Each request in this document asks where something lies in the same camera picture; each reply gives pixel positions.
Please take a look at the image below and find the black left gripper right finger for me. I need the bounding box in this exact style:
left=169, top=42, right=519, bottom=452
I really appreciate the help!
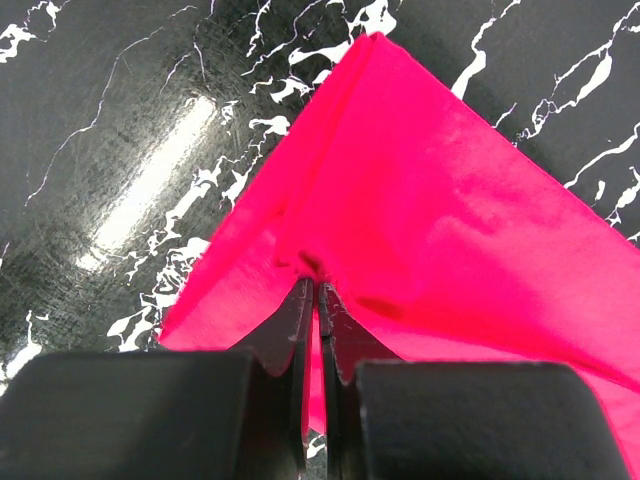
left=318, top=283, right=395, bottom=479

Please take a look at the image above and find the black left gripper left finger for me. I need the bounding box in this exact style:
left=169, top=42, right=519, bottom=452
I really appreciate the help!
left=234, top=279, right=313, bottom=479

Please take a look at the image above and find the magenta t shirt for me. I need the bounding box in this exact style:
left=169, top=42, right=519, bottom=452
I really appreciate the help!
left=159, top=33, right=639, bottom=475

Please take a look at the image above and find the black marble pattern mat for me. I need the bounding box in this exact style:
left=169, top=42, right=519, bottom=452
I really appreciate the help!
left=0, top=0, right=640, bottom=480

